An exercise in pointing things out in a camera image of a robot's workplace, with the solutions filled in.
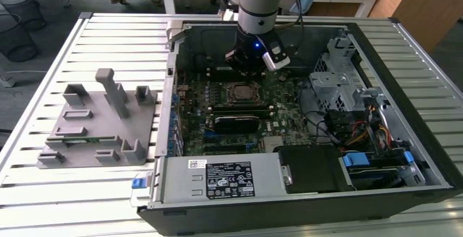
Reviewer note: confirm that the black ribbed plastic bracket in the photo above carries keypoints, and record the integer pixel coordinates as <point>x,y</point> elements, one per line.
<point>338,120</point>

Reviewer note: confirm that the black disk drive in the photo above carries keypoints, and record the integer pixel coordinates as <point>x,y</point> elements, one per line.
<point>372,178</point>

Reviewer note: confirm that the blue disk carrier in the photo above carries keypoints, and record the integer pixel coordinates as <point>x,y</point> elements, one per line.
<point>354,161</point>

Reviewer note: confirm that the silver metal drive cage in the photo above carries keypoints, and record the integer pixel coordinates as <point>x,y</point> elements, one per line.
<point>328,81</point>

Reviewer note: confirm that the green motherboard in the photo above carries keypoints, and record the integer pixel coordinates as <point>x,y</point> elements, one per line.
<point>290,98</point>

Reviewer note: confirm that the black open PC case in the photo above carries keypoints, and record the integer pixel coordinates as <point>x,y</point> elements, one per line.
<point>290,215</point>

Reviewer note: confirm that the grey furniture foot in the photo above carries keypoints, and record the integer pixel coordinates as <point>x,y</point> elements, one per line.
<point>8,82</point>

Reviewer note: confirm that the silver power supply unit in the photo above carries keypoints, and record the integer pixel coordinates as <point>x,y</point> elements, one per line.
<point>174,182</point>

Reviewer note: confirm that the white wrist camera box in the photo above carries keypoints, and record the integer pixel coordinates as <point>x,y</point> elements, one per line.
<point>276,58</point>

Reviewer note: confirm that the CPU socket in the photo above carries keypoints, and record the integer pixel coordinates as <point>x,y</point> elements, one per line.
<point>243,102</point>

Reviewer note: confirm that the silver chipset heatsink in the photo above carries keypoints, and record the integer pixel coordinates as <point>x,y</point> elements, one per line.
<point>272,143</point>

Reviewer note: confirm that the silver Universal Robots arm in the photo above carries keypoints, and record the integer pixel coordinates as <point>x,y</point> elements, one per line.
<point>252,3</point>

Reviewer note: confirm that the blue case latch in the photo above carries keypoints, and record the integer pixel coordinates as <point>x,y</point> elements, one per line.
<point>138,183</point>

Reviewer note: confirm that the black RAM slot bank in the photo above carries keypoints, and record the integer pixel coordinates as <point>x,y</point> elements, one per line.
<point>239,110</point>
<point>219,75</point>

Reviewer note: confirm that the small blue carrier tab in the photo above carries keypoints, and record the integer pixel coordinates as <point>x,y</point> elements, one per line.
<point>409,158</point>

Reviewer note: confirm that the silver topped CPU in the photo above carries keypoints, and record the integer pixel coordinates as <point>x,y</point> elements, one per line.
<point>243,92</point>

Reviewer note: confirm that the green RAM stick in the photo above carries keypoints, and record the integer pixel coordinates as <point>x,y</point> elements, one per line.
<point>94,139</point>

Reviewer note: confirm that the grey parts rack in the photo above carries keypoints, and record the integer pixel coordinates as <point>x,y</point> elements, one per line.
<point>104,128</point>

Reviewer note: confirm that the wooden cabinet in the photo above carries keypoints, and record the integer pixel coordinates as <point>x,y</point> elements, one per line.
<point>427,3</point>

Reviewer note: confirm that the black plastic shroud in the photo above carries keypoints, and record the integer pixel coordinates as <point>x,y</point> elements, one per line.
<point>311,169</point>

